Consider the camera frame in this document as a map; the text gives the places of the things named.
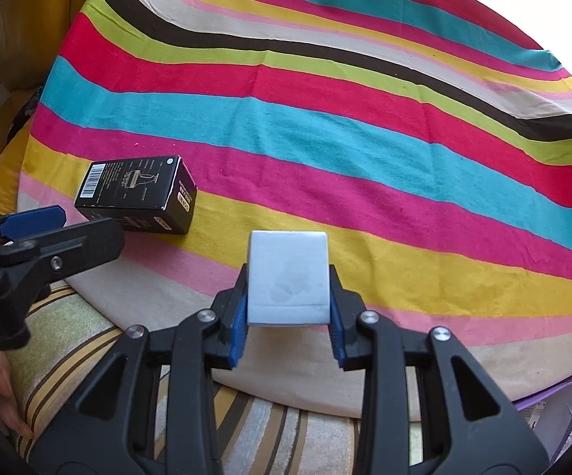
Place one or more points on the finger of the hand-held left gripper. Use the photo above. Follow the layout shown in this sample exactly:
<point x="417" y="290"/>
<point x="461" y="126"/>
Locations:
<point x="33" y="218"/>
<point x="68" y="252"/>

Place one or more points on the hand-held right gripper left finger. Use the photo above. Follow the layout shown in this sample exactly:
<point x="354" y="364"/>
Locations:
<point x="239" y="321"/>

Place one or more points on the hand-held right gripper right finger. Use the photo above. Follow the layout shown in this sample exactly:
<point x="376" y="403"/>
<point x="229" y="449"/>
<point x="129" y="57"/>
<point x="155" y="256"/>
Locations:
<point x="336" y="336"/>

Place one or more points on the silver box with figure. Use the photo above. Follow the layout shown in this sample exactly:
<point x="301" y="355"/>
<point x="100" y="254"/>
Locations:
<point x="288" y="277"/>

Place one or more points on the black box with barcode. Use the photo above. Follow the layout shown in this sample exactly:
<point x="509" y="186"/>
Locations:
<point x="132" y="188"/>

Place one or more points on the purple cardboard box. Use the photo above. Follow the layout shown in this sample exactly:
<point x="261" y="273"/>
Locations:
<point x="558" y="415"/>

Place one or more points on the person's left hand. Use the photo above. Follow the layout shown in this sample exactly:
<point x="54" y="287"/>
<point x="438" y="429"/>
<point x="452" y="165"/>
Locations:
<point x="3" y="386"/>

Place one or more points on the striped towel cushion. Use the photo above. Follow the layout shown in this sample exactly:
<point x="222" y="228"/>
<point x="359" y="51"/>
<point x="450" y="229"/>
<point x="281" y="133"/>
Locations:
<point x="266" y="430"/>

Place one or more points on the yellow sofa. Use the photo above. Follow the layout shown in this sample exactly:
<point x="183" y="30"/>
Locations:
<point x="33" y="34"/>

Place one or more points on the colourful striped cloth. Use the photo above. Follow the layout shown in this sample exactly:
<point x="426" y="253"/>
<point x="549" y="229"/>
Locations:
<point x="365" y="133"/>

